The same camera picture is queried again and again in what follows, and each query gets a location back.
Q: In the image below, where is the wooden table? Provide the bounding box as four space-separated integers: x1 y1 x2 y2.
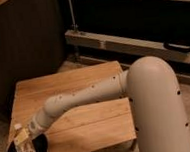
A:
11 62 136 152

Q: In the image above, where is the grey metal rail beam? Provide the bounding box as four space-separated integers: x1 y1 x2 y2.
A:
65 29 190 64

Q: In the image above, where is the vertical metal pole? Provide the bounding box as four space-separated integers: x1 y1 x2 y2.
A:
68 0 78 32

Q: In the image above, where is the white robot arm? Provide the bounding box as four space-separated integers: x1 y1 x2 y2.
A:
27 56 190 152

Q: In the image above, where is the black handle on rail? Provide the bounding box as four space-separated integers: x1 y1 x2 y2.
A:
163 42 190 53

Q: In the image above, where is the small white bottle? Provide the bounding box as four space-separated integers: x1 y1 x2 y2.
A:
14 123 36 152

